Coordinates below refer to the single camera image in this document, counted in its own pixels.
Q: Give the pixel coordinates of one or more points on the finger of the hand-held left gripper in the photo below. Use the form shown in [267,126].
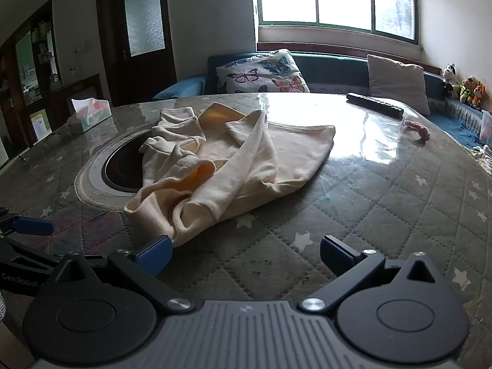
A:
[32,226]
[38,250]

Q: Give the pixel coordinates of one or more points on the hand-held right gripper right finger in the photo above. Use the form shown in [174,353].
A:
[338,254]

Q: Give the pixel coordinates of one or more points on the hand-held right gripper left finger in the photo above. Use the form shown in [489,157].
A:
[155,254]

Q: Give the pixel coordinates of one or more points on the cream garment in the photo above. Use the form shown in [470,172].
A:
[230,161]

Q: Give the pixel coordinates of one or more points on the round built-in cooker plate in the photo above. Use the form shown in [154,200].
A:
[117,171]

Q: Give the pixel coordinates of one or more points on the green booklet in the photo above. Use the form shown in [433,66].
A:
[39,125]

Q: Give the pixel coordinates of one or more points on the tissue box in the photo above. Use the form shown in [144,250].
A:
[90,113]

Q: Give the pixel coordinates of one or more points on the dark wooden display cabinet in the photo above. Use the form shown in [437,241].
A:
[15,96]

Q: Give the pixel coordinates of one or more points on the small pink toy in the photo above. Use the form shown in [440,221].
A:
[417,130]

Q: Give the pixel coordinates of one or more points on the black remote control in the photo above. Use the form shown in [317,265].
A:
[374,105]

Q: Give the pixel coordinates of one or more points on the plain beige pillow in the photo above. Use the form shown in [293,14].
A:
[398,80]

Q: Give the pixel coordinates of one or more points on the blue sofa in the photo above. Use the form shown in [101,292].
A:
[334,69]

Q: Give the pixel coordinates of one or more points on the clear plastic storage box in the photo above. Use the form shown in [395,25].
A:
[486,127]

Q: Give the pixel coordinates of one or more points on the butterfly print pillow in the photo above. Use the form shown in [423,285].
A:
[261,73]

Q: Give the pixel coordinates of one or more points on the dark door with frosted glass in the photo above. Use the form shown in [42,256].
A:
[115,46]

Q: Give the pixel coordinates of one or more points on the black and white plush toy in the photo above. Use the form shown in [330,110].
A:
[449,78]

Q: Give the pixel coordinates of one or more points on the yellow vested plush toy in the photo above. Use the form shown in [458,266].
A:
[467,90]

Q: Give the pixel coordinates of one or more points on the orange plush toy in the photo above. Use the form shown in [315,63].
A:
[480,94]

